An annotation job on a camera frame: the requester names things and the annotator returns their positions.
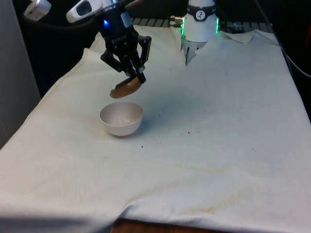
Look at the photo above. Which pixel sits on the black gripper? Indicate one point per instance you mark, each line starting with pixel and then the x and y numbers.
pixel 116 23

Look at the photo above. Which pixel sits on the white bowl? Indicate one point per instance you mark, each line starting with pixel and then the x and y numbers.
pixel 121 121

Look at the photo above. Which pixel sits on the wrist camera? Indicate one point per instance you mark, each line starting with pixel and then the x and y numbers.
pixel 82 8

